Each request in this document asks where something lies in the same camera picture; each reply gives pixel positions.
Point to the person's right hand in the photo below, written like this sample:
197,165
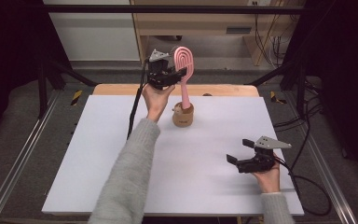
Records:
270,182

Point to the silver metal rail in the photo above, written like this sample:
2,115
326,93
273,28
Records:
329,183
15,165

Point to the wooden table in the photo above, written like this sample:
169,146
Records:
115,89

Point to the pink hairbrush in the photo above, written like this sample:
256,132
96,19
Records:
185,93

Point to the wooden desk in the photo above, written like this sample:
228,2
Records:
217,23

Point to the black curtain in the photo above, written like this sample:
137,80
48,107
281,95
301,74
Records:
9,46
348,77

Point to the white board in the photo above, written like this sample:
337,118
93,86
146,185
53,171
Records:
214,140

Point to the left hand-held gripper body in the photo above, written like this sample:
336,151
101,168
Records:
160,76

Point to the black caster wheel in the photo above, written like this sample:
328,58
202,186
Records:
178,37

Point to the yellow black striped tape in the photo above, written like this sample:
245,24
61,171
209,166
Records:
76,97
273,97

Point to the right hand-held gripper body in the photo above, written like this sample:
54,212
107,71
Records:
258,165

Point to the person's left hand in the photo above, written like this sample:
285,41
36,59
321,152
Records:
155,101

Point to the black metal stand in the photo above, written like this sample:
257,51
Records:
300,90
43,90

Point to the white cabinet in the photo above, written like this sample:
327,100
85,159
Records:
96,34

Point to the grey power strip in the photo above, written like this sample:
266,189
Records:
238,30

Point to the black horizontal bar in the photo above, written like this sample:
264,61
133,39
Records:
105,9

